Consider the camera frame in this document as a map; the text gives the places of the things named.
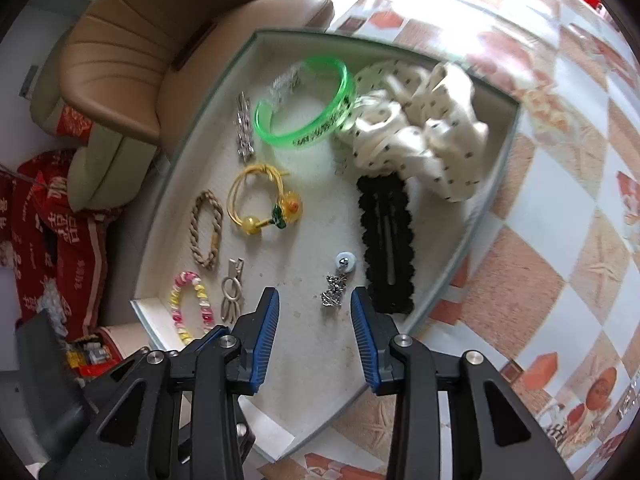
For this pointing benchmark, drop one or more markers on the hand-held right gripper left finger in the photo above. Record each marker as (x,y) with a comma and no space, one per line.
(265,340)

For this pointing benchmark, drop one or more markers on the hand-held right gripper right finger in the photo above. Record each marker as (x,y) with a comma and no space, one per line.
(362,340)

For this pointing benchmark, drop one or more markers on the grey-green jewelry tray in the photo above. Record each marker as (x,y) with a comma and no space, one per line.
(300,340)

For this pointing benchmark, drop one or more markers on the silver dangling earring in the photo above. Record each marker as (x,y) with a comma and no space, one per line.
(336,290)

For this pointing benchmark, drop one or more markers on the black scalloped snap clip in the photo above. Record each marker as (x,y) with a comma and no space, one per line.
(372,240)

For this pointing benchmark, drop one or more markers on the silver bow hair clip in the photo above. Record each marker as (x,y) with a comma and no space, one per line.
(231,290)

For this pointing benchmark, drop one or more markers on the white dotted scrunchie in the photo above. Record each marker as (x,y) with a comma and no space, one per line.
(440,155)

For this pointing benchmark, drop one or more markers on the long rhinestone hair clip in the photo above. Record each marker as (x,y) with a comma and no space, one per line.
(244,130)

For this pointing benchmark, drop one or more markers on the checkered starfish tablecloth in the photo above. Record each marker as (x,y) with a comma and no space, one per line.
(550,240)

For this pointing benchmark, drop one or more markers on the dark grey box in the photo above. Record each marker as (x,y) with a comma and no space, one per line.
(45,390)

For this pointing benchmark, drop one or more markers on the red printed cloth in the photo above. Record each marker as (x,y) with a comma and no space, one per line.
(40,240)

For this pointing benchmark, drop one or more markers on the silver rhinestone hair clip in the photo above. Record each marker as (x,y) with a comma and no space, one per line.
(284,85)

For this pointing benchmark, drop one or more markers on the tan leather chair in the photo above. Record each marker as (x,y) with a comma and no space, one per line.
(130,50)

